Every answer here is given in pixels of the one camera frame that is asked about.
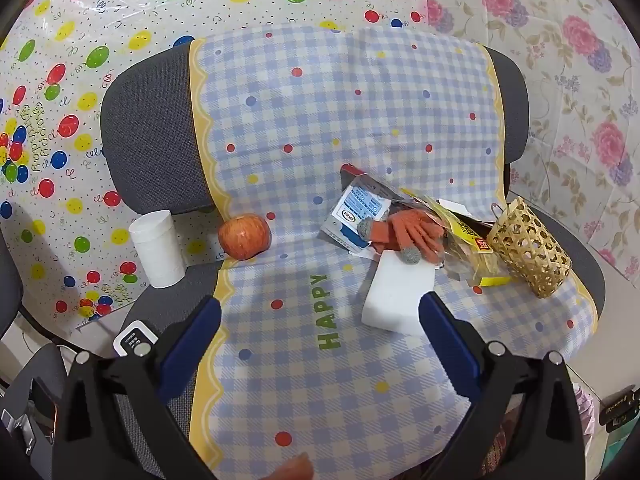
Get blue white milk carton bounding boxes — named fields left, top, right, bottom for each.
left=320, top=182, right=394, bottom=257

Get pink ribbed item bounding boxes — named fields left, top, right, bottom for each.
left=574, top=384, right=599, bottom=437

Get white foam block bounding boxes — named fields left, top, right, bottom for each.
left=361, top=250, right=442, bottom=337

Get red apple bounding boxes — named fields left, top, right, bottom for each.
left=217, top=213, right=272, bottom=261

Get white paper cup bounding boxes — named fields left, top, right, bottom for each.
left=128, top=210, right=187, bottom=290

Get balloon print plastic sheet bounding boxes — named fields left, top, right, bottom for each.
left=0, top=0, right=432, bottom=335

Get red packet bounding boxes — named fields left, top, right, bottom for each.
left=339, top=162, right=373, bottom=192

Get blue checkered cloth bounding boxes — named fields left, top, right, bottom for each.
left=187, top=24, right=599, bottom=480

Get person's left hand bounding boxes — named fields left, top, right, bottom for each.
left=260, top=452, right=315, bottom=480

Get plaid cloth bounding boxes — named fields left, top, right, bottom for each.
left=479, top=407, right=522, bottom=477

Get yellow printed packet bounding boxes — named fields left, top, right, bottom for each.
left=434, top=199, right=514, bottom=289

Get teal box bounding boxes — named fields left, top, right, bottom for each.
left=600, top=432, right=634, bottom=469

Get woven bamboo basket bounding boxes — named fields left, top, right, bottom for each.
left=486, top=196, right=573, bottom=300

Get orange knit glove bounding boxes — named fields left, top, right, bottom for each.
left=356, top=210, right=447, bottom=267

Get dark box with gold lettering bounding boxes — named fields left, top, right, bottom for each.
left=601, top=386, right=640, bottom=434

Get dark grey chair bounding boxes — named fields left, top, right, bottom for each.
left=0, top=230, right=24, bottom=342

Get white electronic device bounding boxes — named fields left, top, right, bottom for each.
left=113, top=323, right=159, bottom=359

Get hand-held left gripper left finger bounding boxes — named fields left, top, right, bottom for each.
left=52, top=296, right=223, bottom=480

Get floral print sheet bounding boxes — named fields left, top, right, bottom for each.
left=420, top=0, right=640, bottom=273

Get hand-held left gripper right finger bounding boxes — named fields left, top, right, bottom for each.
left=421, top=291, right=586, bottom=480

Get grey office chair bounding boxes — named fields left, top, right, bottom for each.
left=100, top=35, right=607, bottom=480

